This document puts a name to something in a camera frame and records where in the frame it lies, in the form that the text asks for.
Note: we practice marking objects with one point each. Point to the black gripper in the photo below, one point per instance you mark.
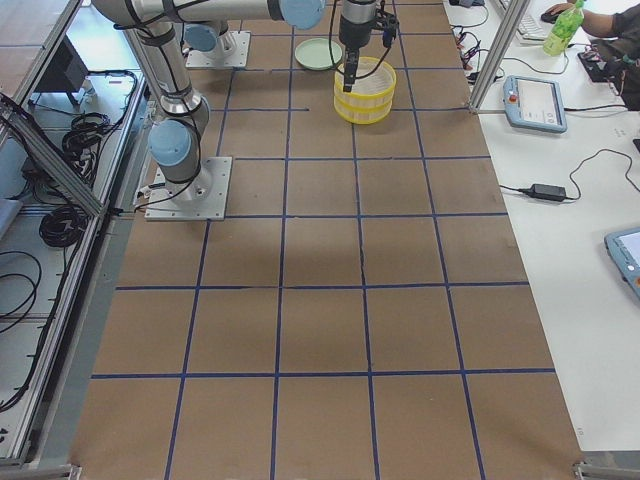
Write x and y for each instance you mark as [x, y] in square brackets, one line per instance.
[354, 30]

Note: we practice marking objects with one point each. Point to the black power adapter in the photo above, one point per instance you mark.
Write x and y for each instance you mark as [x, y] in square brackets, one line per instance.
[547, 192]

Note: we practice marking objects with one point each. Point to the green drink bottle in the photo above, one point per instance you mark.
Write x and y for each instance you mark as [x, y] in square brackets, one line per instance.
[565, 27]

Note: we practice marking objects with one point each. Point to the blue teach pendant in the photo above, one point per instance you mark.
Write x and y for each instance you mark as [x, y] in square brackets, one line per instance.
[623, 249]
[534, 104]

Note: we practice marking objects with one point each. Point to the aluminium frame post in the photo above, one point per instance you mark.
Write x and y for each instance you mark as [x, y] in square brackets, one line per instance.
[502, 39]

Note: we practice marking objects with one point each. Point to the light green plate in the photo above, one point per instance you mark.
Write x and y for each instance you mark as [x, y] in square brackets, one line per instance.
[318, 54]

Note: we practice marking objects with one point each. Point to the seated person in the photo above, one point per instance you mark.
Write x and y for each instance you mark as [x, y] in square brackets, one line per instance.
[614, 51]

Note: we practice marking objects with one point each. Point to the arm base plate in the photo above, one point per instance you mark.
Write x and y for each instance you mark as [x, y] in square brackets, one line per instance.
[205, 198]
[237, 60]

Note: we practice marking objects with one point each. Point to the yellow steamer basket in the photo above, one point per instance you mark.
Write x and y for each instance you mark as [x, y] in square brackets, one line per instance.
[362, 115]
[374, 86]

